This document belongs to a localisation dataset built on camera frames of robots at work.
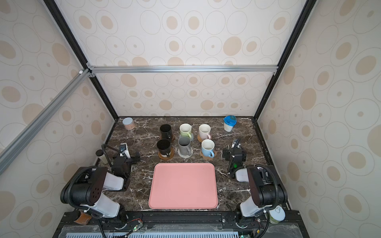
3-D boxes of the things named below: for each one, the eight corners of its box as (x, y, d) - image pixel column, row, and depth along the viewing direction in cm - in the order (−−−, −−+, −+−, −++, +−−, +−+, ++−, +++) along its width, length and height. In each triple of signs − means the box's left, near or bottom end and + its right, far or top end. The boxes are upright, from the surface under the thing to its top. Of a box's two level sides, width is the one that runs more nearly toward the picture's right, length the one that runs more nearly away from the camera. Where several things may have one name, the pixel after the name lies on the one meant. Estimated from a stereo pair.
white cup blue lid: (223, 132, 112) (225, 123, 104) (222, 124, 117) (224, 115, 109) (234, 132, 112) (238, 123, 104) (233, 124, 117) (235, 115, 109)
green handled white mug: (180, 143, 106) (179, 134, 98) (181, 132, 112) (180, 123, 104) (191, 143, 106) (191, 134, 98) (191, 132, 112) (191, 123, 105)
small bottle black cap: (104, 165, 92) (98, 159, 87) (100, 157, 96) (94, 151, 90) (109, 162, 94) (104, 156, 88) (105, 154, 97) (99, 148, 91)
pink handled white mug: (199, 144, 106) (199, 135, 97) (199, 133, 112) (199, 123, 104) (209, 144, 106) (211, 135, 97) (209, 133, 112) (210, 123, 104)
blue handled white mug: (202, 162, 97) (202, 153, 88) (201, 148, 104) (202, 139, 95) (214, 162, 97) (216, 153, 88) (212, 148, 104) (214, 139, 95)
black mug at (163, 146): (158, 159, 97) (155, 151, 89) (160, 147, 103) (158, 139, 95) (170, 159, 97) (168, 151, 89) (171, 147, 103) (169, 139, 95)
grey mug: (176, 153, 101) (175, 143, 92) (183, 142, 107) (182, 132, 98) (188, 158, 99) (187, 149, 90) (194, 147, 104) (194, 137, 96)
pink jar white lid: (123, 129, 114) (120, 124, 110) (126, 122, 119) (123, 117, 115) (133, 129, 114) (131, 124, 110) (136, 122, 119) (134, 117, 115)
